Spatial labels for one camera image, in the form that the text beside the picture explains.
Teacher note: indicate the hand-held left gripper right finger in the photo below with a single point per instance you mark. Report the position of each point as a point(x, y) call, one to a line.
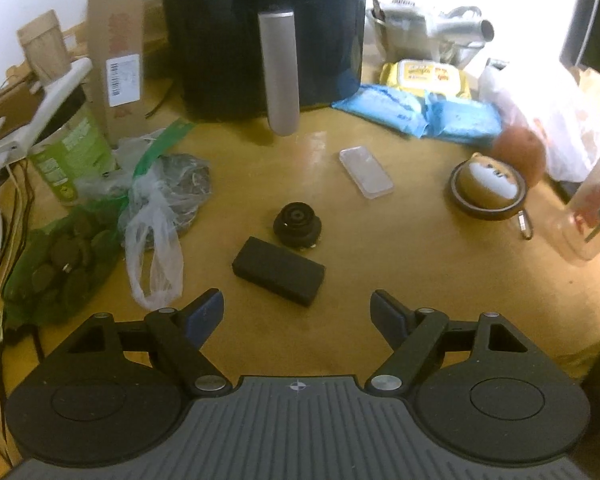
point(387, 322)

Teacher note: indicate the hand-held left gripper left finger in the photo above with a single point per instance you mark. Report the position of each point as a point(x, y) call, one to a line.
point(205, 317)

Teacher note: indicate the black rectangular block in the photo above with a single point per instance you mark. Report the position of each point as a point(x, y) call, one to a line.
point(280, 270)

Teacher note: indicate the clear plastic case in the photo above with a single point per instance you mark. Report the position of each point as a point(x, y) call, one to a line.
point(365, 172)

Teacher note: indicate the black round knob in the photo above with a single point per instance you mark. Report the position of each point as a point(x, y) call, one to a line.
point(298, 222)

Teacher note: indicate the clear plastic bag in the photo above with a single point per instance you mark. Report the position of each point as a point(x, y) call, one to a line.
point(180, 185)

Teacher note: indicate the amber tape roll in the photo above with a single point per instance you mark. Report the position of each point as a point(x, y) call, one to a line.
point(480, 213)

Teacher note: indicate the green bag of dark discs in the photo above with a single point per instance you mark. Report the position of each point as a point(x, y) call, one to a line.
point(65, 260)

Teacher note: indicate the metal carabiner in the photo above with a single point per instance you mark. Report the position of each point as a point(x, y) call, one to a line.
point(525, 225)

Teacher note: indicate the bear plush toy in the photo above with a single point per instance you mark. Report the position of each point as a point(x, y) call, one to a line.
point(490, 180)

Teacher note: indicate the green labelled can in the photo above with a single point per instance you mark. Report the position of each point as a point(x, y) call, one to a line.
point(75, 150)

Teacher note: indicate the blue tissue pack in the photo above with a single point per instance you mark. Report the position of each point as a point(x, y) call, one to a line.
point(380, 107)
point(462, 117)

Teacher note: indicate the brown round fruit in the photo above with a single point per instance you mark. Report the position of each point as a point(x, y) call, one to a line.
point(522, 152)

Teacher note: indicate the clear shaker bottle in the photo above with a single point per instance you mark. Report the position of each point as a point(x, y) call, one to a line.
point(587, 210)

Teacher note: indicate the yellow wet wipes pack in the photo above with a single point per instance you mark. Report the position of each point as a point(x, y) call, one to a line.
point(425, 75)

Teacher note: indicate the black air fryer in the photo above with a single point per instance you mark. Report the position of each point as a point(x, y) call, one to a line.
point(220, 60)

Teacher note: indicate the white plastic bag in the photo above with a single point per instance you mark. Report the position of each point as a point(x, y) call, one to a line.
point(555, 120)

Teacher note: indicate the white power strip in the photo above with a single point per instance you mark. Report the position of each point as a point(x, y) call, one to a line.
point(55, 95)

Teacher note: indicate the metal bowl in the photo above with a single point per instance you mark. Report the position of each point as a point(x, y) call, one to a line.
point(400, 45)

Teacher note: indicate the silver tube tool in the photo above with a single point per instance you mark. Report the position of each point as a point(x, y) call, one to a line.
point(455, 30)

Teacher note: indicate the long brown cardboard carton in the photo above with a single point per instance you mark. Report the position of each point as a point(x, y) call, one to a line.
point(125, 20)

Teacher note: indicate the brown paper bag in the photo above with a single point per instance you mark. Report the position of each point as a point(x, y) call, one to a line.
point(45, 47)

